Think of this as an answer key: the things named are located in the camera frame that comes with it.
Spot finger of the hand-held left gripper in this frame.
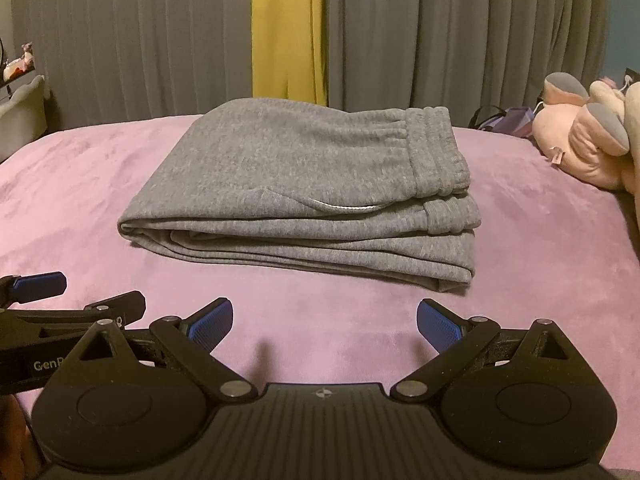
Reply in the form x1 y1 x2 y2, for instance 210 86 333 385
0 271 68 306
0 290 147 342

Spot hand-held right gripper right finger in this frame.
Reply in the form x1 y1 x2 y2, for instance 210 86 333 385
390 298 576 401

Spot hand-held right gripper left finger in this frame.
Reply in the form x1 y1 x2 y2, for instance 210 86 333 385
75 297 256 401

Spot grey sweat pants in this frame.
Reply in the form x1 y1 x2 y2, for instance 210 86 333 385
117 99 483 293

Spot pink plush blanket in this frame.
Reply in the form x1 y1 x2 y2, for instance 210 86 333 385
0 114 640 480

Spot grey plush chair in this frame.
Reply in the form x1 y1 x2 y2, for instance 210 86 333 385
0 75 49 161

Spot purple bag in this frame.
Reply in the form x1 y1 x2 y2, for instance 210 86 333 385
470 105 540 139

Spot small pink toy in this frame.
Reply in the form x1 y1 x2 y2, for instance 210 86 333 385
2 42 37 82

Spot pink plush toy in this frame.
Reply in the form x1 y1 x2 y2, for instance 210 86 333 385
531 72 640 193

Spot grey curtain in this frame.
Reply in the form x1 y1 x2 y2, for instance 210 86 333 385
10 0 256 133
322 0 613 128

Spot yellow curtain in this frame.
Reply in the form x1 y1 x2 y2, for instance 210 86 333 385
251 0 329 107

